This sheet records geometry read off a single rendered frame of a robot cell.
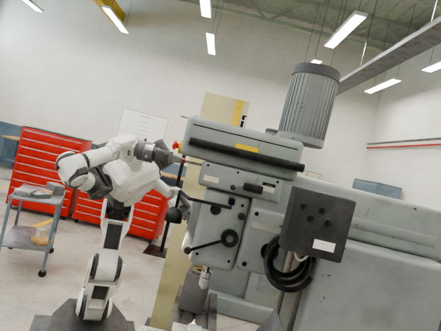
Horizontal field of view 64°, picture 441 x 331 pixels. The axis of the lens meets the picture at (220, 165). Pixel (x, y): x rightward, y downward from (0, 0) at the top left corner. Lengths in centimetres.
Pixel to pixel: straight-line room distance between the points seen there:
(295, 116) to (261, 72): 941
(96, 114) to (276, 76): 550
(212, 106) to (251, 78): 758
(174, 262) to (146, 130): 769
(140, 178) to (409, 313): 130
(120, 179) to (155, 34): 961
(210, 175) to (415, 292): 87
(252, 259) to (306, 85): 72
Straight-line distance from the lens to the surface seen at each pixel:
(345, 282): 142
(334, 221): 120
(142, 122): 1078
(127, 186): 181
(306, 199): 116
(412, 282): 151
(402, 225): 158
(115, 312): 264
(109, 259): 209
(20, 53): 1242
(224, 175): 137
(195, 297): 188
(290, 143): 139
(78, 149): 655
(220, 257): 145
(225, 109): 323
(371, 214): 152
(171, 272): 342
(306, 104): 145
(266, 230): 141
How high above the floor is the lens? 176
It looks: 2 degrees down
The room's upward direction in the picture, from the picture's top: 14 degrees clockwise
